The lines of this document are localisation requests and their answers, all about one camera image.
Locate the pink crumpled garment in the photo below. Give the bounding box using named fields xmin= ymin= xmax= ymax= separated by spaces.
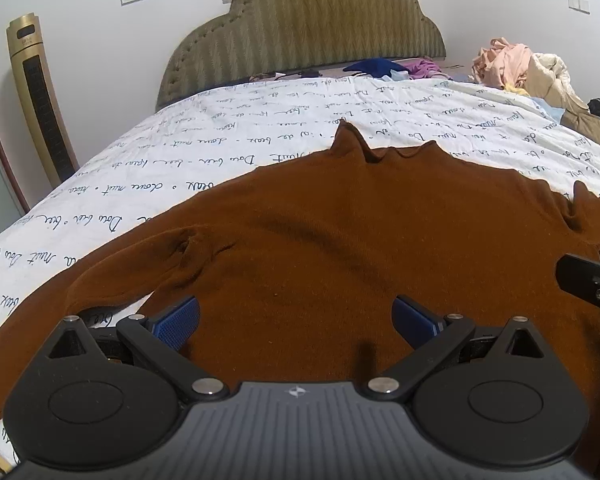
xmin=471 ymin=38 xmax=532 ymax=89

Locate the olive striped padded headboard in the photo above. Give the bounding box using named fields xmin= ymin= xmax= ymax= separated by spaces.
xmin=155 ymin=0 xmax=446 ymax=110

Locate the brown knit sweater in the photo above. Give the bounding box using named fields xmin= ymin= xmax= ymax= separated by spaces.
xmin=0 ymin=122 xmax=600 ymax=468

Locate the light blue garment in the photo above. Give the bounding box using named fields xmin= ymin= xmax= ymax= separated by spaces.
xmin=532 ymin=98 xmax=565 ymax=122

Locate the purple garment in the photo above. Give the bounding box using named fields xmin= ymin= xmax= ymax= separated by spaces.
xmin=402 ymin=58 xmax=449 ymax=79

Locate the gold tower fan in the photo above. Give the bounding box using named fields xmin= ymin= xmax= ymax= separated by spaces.
xmin=6 ymin=13 xmax=78 ymax=188

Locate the navy blue garment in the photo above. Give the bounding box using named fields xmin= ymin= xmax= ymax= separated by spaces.
xmin=343 ymin=58 xmax=411 ymax=80

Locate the beige tan jacket pile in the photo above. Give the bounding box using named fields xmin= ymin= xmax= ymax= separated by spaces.
xmin=524 ymin=53 xmax=600 ymax=144

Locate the white script-print bed sheet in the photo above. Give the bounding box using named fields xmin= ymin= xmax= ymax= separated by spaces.
xmin=0 ymin=72 xmax=600 ymax=470

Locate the white wall switch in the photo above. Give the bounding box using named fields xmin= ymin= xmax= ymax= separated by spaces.
xmin=568 ymin=0 xmax=591 ymax=14

